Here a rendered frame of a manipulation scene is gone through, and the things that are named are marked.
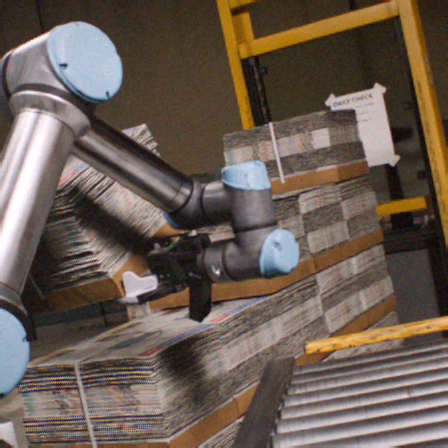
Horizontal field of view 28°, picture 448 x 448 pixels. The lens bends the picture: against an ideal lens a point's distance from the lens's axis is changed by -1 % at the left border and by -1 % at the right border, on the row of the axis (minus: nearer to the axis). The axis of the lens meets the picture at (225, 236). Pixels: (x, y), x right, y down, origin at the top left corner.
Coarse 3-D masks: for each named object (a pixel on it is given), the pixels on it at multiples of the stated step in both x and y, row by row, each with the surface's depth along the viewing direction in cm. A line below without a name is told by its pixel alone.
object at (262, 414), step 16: (272, 368) 155; (288, 368) 152; (272, 384) 143; (288, 384) 144; (256, 400) 134; (272, 400) 132; (256, 416) 125; (272, 416) 123; (240, 432) 119; (256, 432) 117; (272, 432) 116
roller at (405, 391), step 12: (420, 384) 124; (432, 384) 123; (444, 384) 122; (348, 396) 125; (360, 396) 124; (372, 396) 124; (384, 396) 123; (396, 396) 123; (408, 396) 122; (288, 408) 126; (300, 408) 125; (312, 408) 125; (324, 408) 124; (336, 408) 124
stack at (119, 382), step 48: (288, 288) 237; (336, 288) 265; (144, 336) 204; (192, 336) 192; (240, 336) 212; (288, 336) 232; (48, 384) 192; (96, 384) 185; (144, 384) 180; (192, 384) 190; (240, 384) 207; (48, 432) 194; (96, 432) 187; (144, 432) 181
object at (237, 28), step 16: (224, 0) 346; (224, 16) 347; (240, 16) 352; (224, 32) 348; (240, 32) 353; (240, 64) 347; (240, 80) 348; (256, 80) 349; (240, 96) 349; (256, 96) 348; (240, 112) 350; (256, 112) 348
